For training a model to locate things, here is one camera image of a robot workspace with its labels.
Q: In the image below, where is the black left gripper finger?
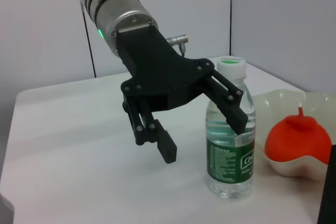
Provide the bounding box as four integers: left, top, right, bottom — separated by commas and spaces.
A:
193, 69, 249, 136

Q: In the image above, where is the clear green-label water bottle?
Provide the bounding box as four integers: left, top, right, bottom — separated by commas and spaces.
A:
205, 56, 257, 200

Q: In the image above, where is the black mesh pen holder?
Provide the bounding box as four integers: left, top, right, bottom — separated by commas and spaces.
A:
317, 144, 336, 224

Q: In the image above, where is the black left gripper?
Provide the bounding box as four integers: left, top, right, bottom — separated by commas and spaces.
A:
115, 26, 215, 164

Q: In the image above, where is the left gripper plug and cable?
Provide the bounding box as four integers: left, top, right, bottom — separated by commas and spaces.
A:
165, 34, 189, 57

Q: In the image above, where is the red-orange toy orange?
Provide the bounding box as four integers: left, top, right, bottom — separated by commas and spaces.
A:
264, 105, 333, 163

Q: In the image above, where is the green wavy glass fruit plate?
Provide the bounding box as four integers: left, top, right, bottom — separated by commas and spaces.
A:
250, 89, 336, 182

